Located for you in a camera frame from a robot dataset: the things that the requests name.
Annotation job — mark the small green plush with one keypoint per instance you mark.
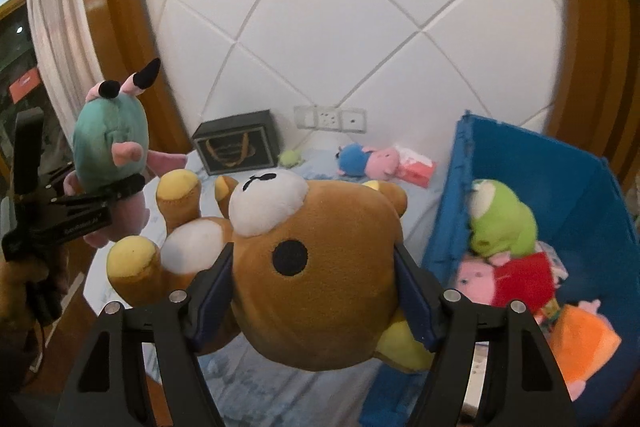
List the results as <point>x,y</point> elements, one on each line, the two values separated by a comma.
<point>291,159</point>

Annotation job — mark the white wall socket panel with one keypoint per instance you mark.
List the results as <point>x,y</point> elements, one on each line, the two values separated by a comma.
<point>330,118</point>

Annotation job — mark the black gift box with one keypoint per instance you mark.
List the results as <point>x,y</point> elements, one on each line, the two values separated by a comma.
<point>235,147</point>

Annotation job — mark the blue plastic container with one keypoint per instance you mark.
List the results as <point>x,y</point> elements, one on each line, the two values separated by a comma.
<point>550,177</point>

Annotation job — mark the pig plush in blue dress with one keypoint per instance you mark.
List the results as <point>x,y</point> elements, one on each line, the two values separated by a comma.
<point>367,159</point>

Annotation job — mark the green frog plush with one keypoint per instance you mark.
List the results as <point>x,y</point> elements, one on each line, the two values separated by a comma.
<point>505,217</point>

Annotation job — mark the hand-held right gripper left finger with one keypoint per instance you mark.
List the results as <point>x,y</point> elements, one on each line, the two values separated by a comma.
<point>215,302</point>

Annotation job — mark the pig plush in red dress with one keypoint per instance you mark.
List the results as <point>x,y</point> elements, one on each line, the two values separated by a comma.
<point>520,279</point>

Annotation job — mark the pig plush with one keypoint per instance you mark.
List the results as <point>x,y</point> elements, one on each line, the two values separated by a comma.
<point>520,279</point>
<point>585,347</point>
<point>367,159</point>

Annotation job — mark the white curtain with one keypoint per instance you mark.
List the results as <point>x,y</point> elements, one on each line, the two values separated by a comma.
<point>60,42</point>

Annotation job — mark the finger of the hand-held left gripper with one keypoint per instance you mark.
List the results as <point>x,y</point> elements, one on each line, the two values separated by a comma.
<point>120,187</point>

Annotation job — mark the brown bear plush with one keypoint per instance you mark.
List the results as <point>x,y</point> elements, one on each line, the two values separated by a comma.
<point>340,277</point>

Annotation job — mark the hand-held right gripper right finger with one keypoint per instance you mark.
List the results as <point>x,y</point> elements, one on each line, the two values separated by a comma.
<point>416,302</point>

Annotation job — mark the orange sign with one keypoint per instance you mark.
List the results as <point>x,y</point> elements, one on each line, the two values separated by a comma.
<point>25,86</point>

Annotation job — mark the red tissue pack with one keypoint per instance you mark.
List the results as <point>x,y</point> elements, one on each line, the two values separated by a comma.
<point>415,168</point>

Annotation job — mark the teal plush with pink limbs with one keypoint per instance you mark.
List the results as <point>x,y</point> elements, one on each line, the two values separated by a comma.
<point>107,142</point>

